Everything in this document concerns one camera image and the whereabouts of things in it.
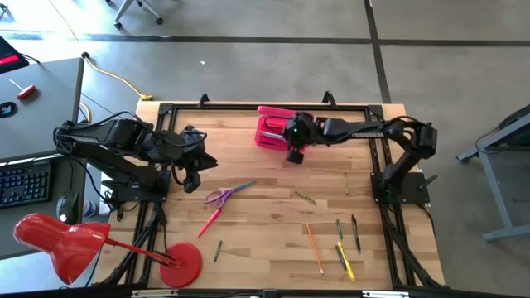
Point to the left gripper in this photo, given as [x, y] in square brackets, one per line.
[189, 155]

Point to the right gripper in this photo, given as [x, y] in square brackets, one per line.
[302, 130]

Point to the purple pink scissors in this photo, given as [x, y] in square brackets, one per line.
[232, 192]

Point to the pink plastic supply box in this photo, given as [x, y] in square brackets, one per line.
[265, 142]

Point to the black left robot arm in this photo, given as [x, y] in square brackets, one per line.
[124, 134]

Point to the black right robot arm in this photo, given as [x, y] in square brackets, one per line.
[360, 130]

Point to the pink pen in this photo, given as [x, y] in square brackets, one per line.
[209, 223]

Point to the short dark pen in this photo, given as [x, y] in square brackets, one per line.
[218, 251]

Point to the short green pen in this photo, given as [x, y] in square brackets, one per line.
[339, 229]

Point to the black pen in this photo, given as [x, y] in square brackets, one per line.
[356, 234]

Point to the orange pencil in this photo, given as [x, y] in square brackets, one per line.
[314, 248]

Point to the white blue cup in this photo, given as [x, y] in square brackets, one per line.
[89, 209]

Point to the dark green pen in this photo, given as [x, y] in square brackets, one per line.
[339, 256]

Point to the yellow highlighter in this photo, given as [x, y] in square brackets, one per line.
[347, 262]

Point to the black computer mouse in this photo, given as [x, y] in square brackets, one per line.
[66, 205]

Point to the grey office chair base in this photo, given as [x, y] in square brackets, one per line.
[158, 20]

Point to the red desk lamp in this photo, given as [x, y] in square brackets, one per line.
[62, 244]

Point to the grey desk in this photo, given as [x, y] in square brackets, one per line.
[41, 124]

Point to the black keyboard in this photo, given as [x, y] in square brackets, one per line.
[22, 184]

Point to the round black logo sticker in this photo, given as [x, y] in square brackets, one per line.
[7, 109]

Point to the black device red stripe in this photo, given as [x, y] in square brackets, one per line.
[10, 58]

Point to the grey metal table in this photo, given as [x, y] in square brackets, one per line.
[505, 234]

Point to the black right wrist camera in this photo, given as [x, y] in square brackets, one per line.
[295, 156]

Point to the black frame hook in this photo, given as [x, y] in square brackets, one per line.
[203, 96]
[328, 94]

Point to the black aluminium table frame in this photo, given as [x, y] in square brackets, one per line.
[232, 107]

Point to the silver aluminium rail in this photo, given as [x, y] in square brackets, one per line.
[385, 294]
[155, 294]

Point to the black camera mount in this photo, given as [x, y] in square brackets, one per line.
[269, 294]

